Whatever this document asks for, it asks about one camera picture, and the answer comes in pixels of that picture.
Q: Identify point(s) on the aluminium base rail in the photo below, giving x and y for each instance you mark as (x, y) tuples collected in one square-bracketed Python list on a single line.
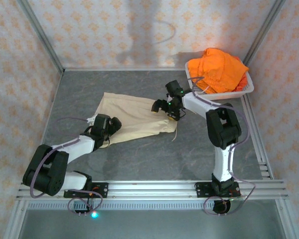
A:
[(152, 189)]

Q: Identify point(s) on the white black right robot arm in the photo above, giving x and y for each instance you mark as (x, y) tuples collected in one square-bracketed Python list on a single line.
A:
[(199, 103)]

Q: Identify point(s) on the white plastic mesh basket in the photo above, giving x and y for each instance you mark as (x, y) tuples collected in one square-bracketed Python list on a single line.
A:
[(226, 96)]

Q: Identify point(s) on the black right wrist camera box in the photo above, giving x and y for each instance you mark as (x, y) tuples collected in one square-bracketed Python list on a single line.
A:
[(174, 87)]

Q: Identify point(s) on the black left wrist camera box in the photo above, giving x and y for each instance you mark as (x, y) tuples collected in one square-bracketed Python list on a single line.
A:
[(102, 122)]

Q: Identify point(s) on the small lit status connector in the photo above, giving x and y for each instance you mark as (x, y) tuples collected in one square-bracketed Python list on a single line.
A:
[(94, 214)]

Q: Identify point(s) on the grey metal lower panel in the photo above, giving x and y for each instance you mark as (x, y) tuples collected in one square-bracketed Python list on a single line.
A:
[(152, 226)]

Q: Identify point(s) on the aluminium frame corner post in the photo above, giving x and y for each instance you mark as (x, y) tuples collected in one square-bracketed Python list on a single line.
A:
[(266, 25), (43, 37)]

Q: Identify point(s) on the light orange shorts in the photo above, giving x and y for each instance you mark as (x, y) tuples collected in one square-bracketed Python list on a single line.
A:
[(219, 69)]

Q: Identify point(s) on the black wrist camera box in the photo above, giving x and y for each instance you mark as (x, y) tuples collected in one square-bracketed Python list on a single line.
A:
[(174, 87), (102, 122)]

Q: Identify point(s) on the beige shorts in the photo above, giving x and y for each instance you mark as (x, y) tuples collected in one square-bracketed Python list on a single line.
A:
[(139, 117)]

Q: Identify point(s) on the aluminium lower frame post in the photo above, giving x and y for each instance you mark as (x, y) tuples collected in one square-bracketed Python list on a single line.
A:
[(289, 221), (15, 221)]

